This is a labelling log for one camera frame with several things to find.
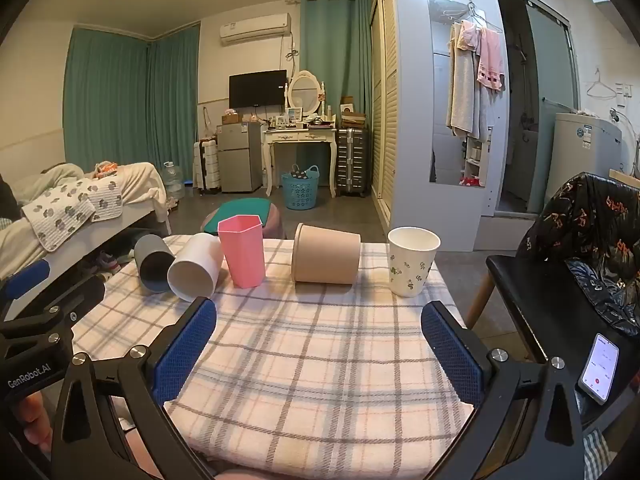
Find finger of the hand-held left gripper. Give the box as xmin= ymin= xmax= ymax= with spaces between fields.
xmin=5 ymin=274 xmax=107 ymax=333
xmin=0 ymin=259 xmax=51 ymax=306

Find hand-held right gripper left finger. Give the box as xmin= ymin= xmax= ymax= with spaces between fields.
xmin=50 ymin=297 xmax=217 ymax=480

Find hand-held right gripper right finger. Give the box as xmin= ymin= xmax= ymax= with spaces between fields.
xmin=421 ymin=301 xmax=588 ymax=480

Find grey cup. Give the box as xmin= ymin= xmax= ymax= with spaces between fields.
xmin=134 ymin=233 xmax=177 ymax=294

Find plain white cup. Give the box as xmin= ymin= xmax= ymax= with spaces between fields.
xmin=166 ymin=232 xmax=224 ymax=303

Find white floral paper cup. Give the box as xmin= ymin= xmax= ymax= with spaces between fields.
xmin=387 ymin=226 xmax=442 ymax=298

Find pink hexagonal cup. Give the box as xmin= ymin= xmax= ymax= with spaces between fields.
xmin=217 ymin=214 xmax=266 ymax=289

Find beige cup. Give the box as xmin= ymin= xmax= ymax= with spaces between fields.
xmin=291 ymin=223 xmax=362 ymax=286

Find person's left hand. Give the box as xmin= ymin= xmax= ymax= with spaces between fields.
xmin=9 ymin=394 xmax=54 ymax=467

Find leaf patterned blanket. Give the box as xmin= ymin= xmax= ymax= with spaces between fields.
xmin=21 ymin=177 xmax=124 ymax=252

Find black chair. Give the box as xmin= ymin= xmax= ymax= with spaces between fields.
xmin=465 ymin=255 xmax=640 ymax=431

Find bed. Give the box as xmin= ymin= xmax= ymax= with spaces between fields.
xmin=0 ymin=162 xmax=171 ymax=281

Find plaid tablecloth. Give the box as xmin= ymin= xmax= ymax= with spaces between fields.
xmin=70 ymin=234 xmax=476 ymax=466

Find smartphone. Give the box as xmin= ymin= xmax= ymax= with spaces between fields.
xmin=577 ymin=332 xmax=620 ymax=405

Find large water jug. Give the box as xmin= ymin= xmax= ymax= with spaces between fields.
xmin=161 ymin=161 xmax=186 ymax=201

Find green cushion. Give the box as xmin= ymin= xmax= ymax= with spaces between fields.
xmin=217 ymin=200 xmax=273 ymax=223

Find round stool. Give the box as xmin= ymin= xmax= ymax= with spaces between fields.
xmin=200 ymin=202 xmax=287 ymax=241

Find checkered cloth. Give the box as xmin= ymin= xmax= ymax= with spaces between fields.
xmin=582 ymin=427 xmax=608 ymax=480

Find white suitcase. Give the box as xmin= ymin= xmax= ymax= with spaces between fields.
xmin=192 ymin=137 xmax=221 ymax=196

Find dark floral cloth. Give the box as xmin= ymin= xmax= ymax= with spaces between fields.
xmin=516 ymin=171 xmax=640 ymax=338

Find wide teal curtain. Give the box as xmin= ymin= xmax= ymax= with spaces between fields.
xmin=63 ymin=25 xmax=202 ymax=173

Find blue laundry basket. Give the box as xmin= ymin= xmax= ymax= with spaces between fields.
xmin=281 ymin=165 xmax=321 ymax=211

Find silver fridge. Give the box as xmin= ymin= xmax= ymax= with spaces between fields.
xmin=216 ymin=121 xmax=264 ymax=194

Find dark ribbed suitcase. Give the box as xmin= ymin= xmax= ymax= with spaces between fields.
xmin=335 ymin=127 xmax=371 ymax=198

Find white washing machine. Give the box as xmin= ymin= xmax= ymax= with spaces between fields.
xmin=542 ymin=111 xmax=623 ymax=221

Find white vanity table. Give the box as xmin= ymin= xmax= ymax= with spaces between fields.
xmin=263 ymin=127 xmax=338 ymax=198

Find white wardrobe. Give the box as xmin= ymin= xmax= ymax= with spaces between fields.
xmin=369 ymin=0 xmax=496 ymax=253

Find cardboard boxes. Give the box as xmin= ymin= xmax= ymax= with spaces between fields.
xmin=340 ymin=96 xmax=368 ymax=130

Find grey towel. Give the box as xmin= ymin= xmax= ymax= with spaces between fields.
xmin=446 ymin=22 xmax=488 ymax=138

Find black television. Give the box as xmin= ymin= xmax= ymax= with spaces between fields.
xmin=229 ymin=69 xmax=288 ymax=109

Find sliding glass door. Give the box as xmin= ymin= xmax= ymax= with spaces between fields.
xmin=492 ymin=0 xmax=581 ymax=216

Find oval vanity mirror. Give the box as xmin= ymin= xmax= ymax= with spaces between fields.
xmin=287 ymin=70 xmax=323 ymax=121

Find pink towel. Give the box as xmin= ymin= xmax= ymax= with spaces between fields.
xmin=475 ymin=27 xmax=506 ymax=92

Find white air conditioner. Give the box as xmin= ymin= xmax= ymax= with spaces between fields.
xmin=219 ymin=12 xmax=292 ymax=45

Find narrow teal curtain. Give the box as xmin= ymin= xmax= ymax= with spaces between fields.
xmin=299 ymin=0 xmax=373 ymax=133

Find wall mirror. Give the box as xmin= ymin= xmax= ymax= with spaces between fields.
xmin=426 ymin=0 xmax=506 ymax=189

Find wire clothes hanger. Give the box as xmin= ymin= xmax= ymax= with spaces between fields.
xmin=586 ymin=67 xmax=617 ymax=101

